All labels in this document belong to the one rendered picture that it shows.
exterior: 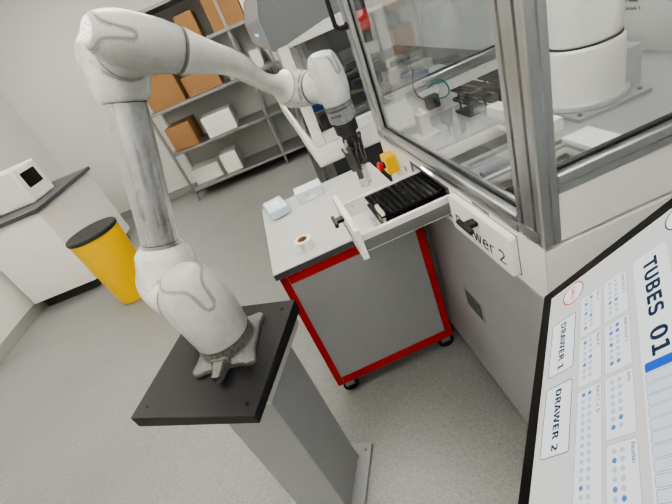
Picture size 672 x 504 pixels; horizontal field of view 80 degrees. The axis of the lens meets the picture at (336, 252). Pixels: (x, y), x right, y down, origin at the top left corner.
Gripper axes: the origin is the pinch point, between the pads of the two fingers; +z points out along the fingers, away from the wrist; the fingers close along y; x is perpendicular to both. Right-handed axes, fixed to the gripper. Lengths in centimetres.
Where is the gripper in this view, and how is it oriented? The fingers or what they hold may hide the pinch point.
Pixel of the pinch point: (363, 175)
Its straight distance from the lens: 141.4
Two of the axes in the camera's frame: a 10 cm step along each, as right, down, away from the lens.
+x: 8.7, -0.6, -5.0
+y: -3.5, 6.3, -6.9
